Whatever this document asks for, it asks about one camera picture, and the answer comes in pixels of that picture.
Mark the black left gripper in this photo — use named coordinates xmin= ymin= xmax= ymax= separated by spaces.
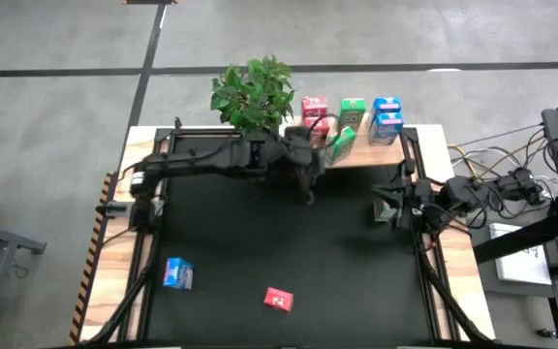
xmin=278 ymin=124 xmax=326 ymax=205

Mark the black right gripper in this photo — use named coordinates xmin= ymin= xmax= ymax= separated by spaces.
xmin=372 ymin=159 xmax=444 ymax=232

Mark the red cereal box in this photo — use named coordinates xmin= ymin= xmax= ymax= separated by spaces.
xmin=263 ymin=286 xmax=295 ymax=313
xmin=302 ymin=115 xmax=331 ymax=149
xmin=300 ymin=95 xmax=329 ymax=118

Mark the blue cereal box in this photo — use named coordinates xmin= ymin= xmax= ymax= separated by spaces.
xmin=162 ymin=256 xmax=196 ymax=291
xmin=367 ymin=111 xmax=405 ymax=146
xmin=371 ymin=96 xmax=403 ymax=117

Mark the wooden shelf board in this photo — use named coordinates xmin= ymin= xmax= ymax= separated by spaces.
xmin=278 ymin=113 xmax=406 ymax=170

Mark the green potted plant black pot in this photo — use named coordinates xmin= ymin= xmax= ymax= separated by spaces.
xmin=209 ymin=53 xmax=295 ymax=146

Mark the black table mat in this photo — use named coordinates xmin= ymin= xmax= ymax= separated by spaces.
xmin=145 ymin=135 xmax=435 ymax=343

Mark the black diagonal beam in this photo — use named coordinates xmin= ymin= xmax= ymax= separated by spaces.
xmin=472 ymin=201 xmax=558 ymax=266

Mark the white board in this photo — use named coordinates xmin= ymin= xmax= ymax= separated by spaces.
xmin=489 ymin=222 xmax=554 ymax=286

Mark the grey side table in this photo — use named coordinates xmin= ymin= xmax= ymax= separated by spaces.
xmin=467 ymin=212 xmax=558 ymax=349

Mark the yellow black hazard tape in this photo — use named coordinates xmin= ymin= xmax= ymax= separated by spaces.
xmin=68 ymin=172 xmax=118 ymax=346

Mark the thin grey cable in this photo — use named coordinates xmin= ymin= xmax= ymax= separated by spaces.
xmin=448 ymin=123 xmax=545 ymax=147

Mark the black metal table frame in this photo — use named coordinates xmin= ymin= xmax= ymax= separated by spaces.
xmin=82 ymin=105 xmax=496 ymax=346

